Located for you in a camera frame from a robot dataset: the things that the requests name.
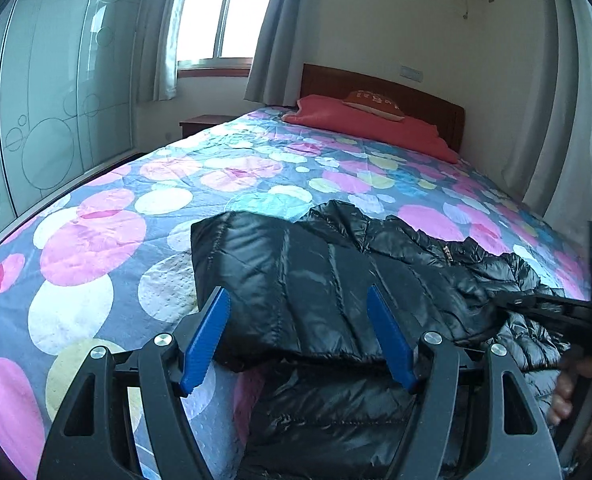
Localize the wooden headboard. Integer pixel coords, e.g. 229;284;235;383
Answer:
300;63;465;153

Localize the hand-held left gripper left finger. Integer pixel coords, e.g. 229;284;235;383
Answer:
36;286;232;480

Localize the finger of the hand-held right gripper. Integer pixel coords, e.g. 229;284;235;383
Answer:
493;294;592;333

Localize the black puffer jacket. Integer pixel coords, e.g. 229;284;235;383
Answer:
191;200;584;480

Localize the red pillow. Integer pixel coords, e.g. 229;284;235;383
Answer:
281;94;459;163

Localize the frosted glass wardrobe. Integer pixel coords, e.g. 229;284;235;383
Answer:
0;0;162;261

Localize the white framed window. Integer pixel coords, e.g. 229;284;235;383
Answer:
176;0;284;73

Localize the white sheer curtain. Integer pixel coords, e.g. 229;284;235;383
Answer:
151;0;197;102

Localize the person's right hand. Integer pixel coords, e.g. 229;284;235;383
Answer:
548;357;592;443

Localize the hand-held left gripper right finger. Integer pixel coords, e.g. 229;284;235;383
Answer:
366;285;564;480

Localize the small orange printed cushion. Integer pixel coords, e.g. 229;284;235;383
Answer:
342;89;406;122

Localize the wooden nightstand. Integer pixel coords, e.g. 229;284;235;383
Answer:
179;114;237;140

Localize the dotted bedspread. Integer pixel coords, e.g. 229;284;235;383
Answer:
0;105;592;480

